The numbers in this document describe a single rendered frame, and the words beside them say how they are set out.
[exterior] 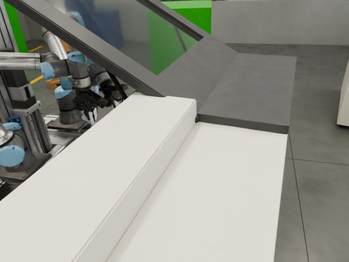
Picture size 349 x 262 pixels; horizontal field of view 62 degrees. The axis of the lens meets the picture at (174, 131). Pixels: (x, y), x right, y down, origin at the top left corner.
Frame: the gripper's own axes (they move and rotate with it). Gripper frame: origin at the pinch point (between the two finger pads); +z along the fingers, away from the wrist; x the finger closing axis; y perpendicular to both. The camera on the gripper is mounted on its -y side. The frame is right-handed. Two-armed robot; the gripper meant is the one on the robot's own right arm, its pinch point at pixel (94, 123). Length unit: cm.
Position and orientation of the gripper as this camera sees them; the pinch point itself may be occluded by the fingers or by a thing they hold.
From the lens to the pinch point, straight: 150.5
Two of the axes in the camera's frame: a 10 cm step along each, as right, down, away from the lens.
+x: -3.6, 4.9, -7.9
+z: 0.4, 8.6, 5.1
